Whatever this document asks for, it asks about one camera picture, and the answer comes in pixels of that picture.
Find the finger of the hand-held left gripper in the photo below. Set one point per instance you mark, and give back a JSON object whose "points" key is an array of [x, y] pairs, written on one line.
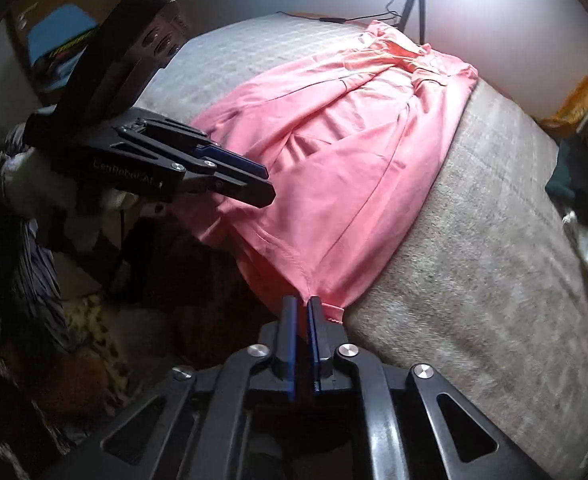
{"points": [[244, 190], [234, 160]]}

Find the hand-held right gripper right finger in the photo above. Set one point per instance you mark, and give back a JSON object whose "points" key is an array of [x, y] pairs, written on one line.
{"points": [[315, 350]]}

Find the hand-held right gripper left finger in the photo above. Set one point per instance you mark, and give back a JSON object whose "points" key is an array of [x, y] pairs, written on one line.
{"points": [[290, 350]]}

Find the pink t-shirt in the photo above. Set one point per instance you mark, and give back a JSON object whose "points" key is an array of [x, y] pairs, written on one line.
{"points": [[349, 160]]}

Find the person's left hand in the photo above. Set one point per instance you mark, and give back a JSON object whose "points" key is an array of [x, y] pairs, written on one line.
{"points": [[59, 185]]}

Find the blue box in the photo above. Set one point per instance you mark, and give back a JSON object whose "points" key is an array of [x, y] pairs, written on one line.
{"points": [[56, 35]]}

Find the leopard print cloth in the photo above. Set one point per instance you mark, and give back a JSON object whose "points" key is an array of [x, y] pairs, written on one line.
{"points": [[94, 325]]}

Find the dark striped cloth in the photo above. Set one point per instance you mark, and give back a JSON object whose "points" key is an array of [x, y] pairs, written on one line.
{"points": [[39, 270]]}

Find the orange patterned cloth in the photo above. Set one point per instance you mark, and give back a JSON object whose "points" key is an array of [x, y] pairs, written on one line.
{"points": [[581, 95]]}

